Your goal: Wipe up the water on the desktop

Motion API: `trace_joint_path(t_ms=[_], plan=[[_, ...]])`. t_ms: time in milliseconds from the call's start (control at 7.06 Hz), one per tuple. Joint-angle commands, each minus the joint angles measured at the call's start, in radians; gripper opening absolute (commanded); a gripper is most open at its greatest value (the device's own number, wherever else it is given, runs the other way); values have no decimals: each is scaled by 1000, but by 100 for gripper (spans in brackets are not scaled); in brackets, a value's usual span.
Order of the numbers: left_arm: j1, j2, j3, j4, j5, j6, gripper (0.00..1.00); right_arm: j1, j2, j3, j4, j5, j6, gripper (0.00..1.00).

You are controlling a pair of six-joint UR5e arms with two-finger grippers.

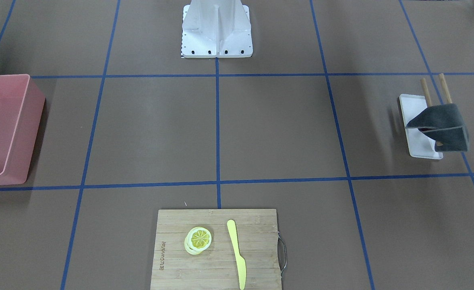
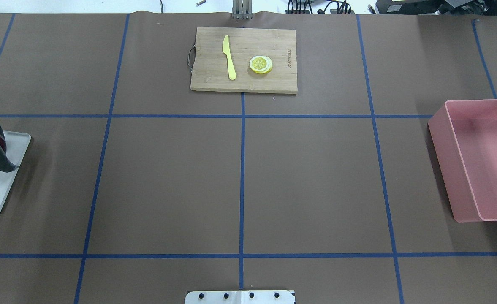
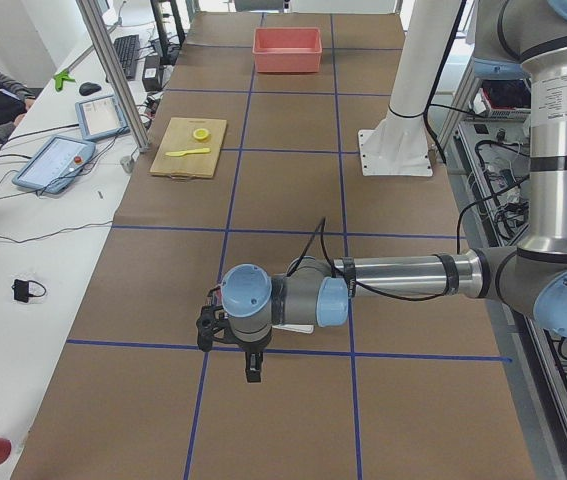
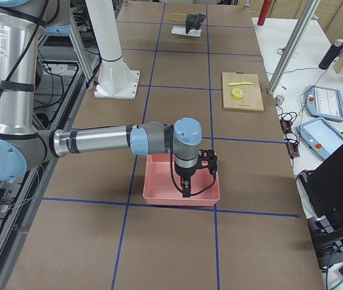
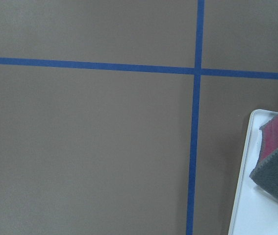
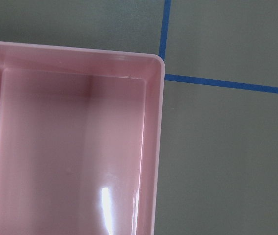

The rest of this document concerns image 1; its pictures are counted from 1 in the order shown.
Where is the pink plastic bin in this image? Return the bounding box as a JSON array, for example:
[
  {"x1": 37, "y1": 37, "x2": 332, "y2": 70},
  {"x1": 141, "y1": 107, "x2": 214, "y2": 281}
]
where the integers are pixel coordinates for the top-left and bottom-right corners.
[{"x1": 0, "y1": 74, "x2": 46, "y2": 186}]

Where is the wooden rack bar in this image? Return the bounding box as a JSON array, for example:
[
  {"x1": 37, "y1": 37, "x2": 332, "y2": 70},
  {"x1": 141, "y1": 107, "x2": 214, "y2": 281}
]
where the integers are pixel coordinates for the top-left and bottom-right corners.
[
  {"x1": 420, "y1": 78, "x2": 433, "y2": 107},
  {"x1": 438, "y1": 73, "x2": 453, "y2": 104}
]

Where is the bamboo cutting board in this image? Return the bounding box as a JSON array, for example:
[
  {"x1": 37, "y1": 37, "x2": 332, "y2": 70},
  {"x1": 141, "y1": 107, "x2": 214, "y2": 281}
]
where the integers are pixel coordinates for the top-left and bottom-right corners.
[{"x1": 150, "y1": 209, "x2": 282, "y2": 290}]

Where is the yellow plastic knife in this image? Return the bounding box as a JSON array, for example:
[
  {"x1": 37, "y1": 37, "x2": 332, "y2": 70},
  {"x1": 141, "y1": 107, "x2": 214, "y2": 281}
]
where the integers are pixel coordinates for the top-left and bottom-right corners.
[{"x1": 226, "y1": 219, "x2": 247, "y2": 290}]

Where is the grey and pink cloth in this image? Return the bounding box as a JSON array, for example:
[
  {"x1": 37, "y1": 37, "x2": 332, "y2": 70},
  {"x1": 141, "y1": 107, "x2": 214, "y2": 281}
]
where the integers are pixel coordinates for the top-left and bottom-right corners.
[{"x1": 406, "y1": 103, "x2": 470, "y2": 152}]

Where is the outer wooden rack bar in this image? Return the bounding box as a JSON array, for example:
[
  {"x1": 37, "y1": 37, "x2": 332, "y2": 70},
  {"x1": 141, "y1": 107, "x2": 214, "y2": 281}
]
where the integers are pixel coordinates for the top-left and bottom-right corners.
[{"x1": 438, "y1": 73, "x2": 453, "y2": 104}]

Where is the yellow lemon slice toy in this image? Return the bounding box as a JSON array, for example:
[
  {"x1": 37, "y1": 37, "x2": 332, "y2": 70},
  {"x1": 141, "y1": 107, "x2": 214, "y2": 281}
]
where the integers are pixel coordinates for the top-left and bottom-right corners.
[{"x1": 184, "y1": 226, "x2": 212, "y2": 255}]

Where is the white rack base tray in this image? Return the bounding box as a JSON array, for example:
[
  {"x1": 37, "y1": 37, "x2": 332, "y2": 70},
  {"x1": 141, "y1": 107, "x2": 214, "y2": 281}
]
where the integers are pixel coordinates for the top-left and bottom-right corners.
[{"x1": 399, "y1": 93, "x2": 444, "y2": 160}]

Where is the inner wooden rack bar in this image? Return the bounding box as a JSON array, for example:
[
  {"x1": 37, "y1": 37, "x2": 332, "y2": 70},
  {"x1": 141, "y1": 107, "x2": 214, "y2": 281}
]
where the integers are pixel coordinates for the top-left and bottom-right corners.
[{"x1": 420, "y1": 78, "x2": 433, "y2": 107}]

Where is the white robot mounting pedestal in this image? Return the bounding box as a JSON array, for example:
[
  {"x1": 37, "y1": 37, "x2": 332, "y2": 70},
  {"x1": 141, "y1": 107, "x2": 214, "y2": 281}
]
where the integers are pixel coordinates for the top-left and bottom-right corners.
[{"x1": 180, "y1": 0, "x2": 253, "y2": 58}]

